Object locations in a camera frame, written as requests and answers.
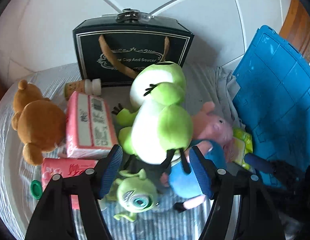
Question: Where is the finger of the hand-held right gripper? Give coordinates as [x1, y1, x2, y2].
[244, 153, 274, 175]

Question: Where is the green and white frog plush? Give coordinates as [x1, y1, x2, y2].
[116, 61, 194, 166]

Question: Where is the blue plastic crate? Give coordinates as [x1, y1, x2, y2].
[232, 25, 310, 188]

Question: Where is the black gift bag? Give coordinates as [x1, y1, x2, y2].
[72, 17, 195, 88]

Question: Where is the pink pig plush blue body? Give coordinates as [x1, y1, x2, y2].
[160, 102, 234, 212]

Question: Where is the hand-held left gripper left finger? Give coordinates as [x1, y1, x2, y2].
[25, 144, 124, 240]

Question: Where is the pink tissue pack white label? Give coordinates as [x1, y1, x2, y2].
[66, 91, 120, 159]

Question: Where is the brown bear plush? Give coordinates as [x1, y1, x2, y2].
[11, 79, 68, 166]

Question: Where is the green and pink wipes pack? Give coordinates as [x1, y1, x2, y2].
[230, 127, 253, 168]

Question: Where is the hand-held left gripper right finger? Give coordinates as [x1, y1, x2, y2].
[187, 146, 286, 240]

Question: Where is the small green one-eyed monster plush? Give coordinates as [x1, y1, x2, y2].
[112, 169, 162, 222]

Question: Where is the cork-coloured bottle white cap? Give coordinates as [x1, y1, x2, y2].
[64, 78, 103, 97]

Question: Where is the green bottle cap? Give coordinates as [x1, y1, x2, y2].
[31, 180, 43, 200]

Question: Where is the wooden frame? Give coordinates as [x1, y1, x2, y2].
[278, 0, 310, 68]

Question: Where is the pink floral tissue pack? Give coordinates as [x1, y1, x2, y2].
[41, 158, 101, 211]

